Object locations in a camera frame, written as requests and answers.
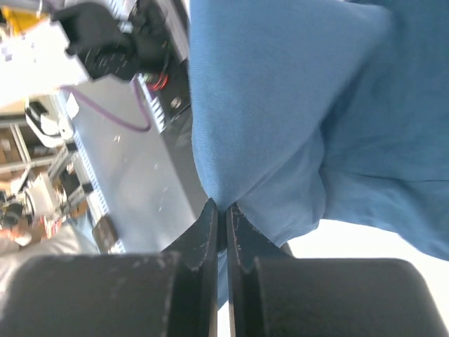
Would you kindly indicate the teal blue t shirt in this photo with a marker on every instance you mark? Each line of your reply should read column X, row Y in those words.
column 311, row 110

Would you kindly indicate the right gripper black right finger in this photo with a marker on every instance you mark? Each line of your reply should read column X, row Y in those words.
column 274, row 294

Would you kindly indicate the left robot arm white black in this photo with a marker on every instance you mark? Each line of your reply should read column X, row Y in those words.
column 54, row 45

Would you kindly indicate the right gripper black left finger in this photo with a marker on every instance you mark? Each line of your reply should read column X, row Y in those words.
column 172, row 293

